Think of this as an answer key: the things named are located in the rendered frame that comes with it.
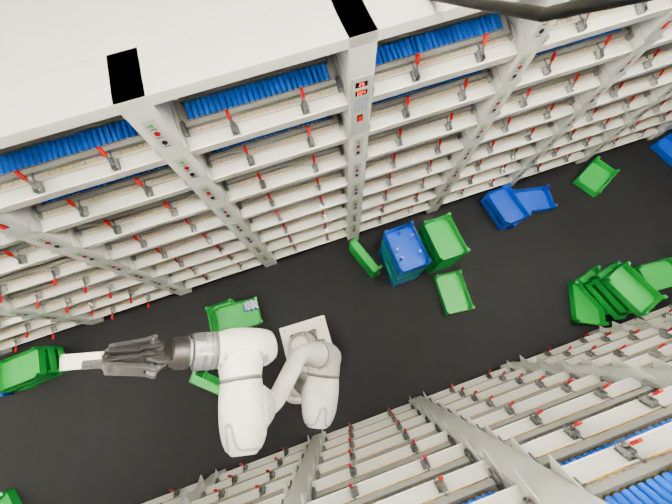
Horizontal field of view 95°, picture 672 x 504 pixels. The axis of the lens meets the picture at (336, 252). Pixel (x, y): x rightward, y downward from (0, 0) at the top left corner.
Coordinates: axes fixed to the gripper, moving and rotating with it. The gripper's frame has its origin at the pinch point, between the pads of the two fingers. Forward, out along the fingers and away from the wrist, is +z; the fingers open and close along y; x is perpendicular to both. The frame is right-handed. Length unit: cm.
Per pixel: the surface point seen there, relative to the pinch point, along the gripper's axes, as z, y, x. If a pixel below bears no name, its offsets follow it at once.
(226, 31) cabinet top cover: -25, -48, -79
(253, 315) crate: -81, -134, 74
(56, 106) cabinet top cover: 16, -54, -46
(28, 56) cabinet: 26, -72, -57
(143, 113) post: -5, -48, -50
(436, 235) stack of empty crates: -182, -81, -20
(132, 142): -2, -66, -39
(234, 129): -32, -55, -53
